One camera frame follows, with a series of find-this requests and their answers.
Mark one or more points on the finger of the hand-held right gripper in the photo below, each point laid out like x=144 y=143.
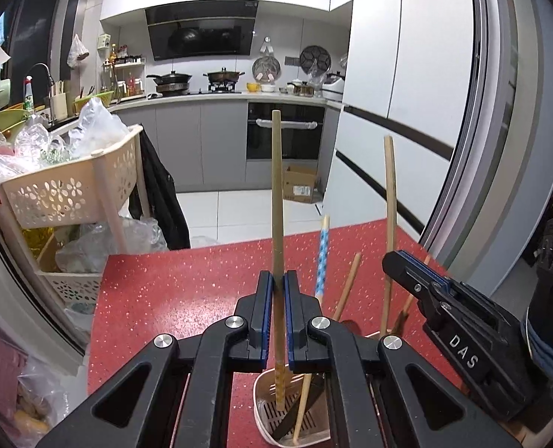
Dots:
x=407 y=275

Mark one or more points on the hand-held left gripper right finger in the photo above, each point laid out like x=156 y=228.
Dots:
x=289 y=317

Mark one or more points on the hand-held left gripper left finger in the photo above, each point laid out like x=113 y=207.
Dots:
x=268 y=317

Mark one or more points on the brown wooden chopstick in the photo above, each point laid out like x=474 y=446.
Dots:
x=348 y=284

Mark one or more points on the blue dotted chopstick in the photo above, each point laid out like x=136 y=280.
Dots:
x=323 y=256

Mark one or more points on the bamboo chopstick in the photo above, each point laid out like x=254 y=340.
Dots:
x=278 y=196
x=390 y=196

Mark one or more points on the light wooden chopstick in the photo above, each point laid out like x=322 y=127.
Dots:
x=303 y=406

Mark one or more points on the beige utensil holder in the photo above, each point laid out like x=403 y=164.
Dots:
x=264 y=410

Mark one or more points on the dark slim utensil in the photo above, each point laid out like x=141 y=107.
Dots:
x=295 y=415

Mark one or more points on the person's right forearm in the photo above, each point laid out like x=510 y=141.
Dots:
x=526 y=434

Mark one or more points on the cardboard box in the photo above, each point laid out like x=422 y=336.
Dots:
x=302 y=184

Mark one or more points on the black jacket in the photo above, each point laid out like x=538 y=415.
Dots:
x=159 y=196

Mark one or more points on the built-in black oven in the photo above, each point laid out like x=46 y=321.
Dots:
x=304 y=144

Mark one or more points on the crumpled clear plastic bag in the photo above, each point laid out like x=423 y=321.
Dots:
x=113 y=242

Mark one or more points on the white towel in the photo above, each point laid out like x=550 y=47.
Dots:
x=299 y=124

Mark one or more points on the white refrigerator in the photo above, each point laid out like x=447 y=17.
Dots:
x=397 y=79

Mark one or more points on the white rice cooker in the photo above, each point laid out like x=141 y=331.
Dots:
x=334 y=85

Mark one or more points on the white bowl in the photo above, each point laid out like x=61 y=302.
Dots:
x=268 y=88

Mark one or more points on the yellow bowl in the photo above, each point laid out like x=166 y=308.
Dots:
x=253 y=87

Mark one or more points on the gas stove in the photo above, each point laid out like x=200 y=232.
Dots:
x=222 y=87

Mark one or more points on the black round hanging pan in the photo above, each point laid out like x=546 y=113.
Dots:
x=314 y=59

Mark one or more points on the yellow oil bottle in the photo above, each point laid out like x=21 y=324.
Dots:
x=38 y=242

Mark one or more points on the beige storage cart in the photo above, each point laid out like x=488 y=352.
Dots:
x=61 y=191

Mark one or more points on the lidded cooking pot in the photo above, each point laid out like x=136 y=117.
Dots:
x=223 y=76

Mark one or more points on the plastic bag with yellow contents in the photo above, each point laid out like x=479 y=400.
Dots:
x=38 y=406

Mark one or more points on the round metal steamer rack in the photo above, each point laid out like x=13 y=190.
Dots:
x=265 y=69

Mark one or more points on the black wok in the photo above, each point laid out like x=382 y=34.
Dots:
x=171 y=79

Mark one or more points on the clear plastic bags pile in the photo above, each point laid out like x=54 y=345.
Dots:
x=94 y=126

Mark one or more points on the spice rack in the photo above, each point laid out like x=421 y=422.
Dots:
x=127 y=79

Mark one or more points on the green colander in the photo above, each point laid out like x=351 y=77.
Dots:
x=94 y=101

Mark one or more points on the black range hood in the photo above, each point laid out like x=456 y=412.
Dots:
x=201 y=32

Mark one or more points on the hanging white plastic bag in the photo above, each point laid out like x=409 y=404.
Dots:
x=77 y=53

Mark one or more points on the green basin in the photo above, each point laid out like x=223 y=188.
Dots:
x=8 y=120

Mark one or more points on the kitchen faucet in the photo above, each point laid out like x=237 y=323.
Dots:
x=38 y=67

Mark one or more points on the grey sliding door frame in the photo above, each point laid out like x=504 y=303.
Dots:
x=514 y=126

